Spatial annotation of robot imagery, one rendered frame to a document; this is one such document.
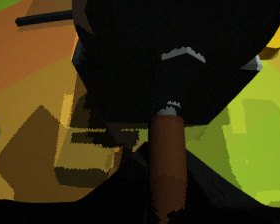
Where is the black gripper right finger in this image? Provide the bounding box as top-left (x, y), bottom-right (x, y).
top-left (185, 149), bottom-right (280, 224)

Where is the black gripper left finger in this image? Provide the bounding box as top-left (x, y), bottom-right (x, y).
top-left (0, 141), bottom-right (148, 224)

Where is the yellow short cylinder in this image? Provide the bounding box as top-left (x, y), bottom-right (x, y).
top-left (258, 28), bottom-right (280, 60)

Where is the black l-shaped bar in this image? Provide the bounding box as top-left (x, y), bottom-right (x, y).
top-left (15, 10), bottom-right (73, 27)

